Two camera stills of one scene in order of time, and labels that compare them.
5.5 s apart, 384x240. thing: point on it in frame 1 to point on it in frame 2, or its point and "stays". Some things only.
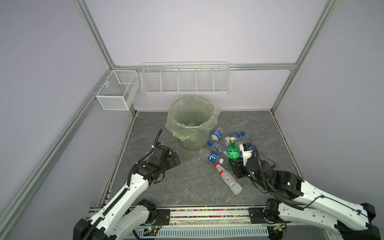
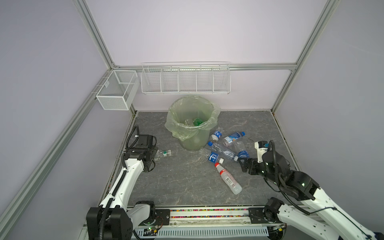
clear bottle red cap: x=229 y=180 stays
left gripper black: x=171 y=163 to x=153 y=151
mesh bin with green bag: x=191 y=119 stays
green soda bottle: x=232 y=152 to x=197 y=121
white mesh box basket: x=120 y=90 stays
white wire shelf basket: x=186 y=79 stays
